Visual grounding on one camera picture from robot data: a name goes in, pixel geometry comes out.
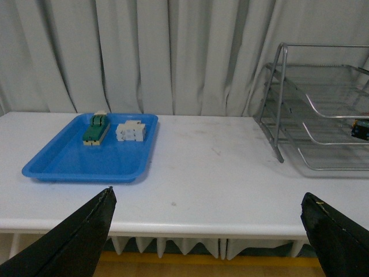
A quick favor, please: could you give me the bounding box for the blue plastic tray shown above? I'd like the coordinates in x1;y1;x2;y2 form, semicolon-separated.
22;114;158;183

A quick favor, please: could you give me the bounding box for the white curtain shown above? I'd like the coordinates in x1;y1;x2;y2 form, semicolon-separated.
1;1;368;117

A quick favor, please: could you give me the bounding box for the red emergency stop button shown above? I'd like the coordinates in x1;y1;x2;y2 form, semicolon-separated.
351;119;369;141

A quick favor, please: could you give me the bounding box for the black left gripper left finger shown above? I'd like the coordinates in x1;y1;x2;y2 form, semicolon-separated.
1;187;116;276

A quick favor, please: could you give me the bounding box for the green knife switch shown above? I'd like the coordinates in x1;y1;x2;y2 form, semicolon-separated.
82;111;111;146

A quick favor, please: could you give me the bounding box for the white circuit breaker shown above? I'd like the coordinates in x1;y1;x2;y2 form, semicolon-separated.
115;120;146;142

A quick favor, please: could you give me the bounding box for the silver mesh tray rack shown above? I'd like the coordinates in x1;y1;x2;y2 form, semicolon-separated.
255;43;368;171

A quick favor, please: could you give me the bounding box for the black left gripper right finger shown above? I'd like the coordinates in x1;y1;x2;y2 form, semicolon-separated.
300;192;368;276

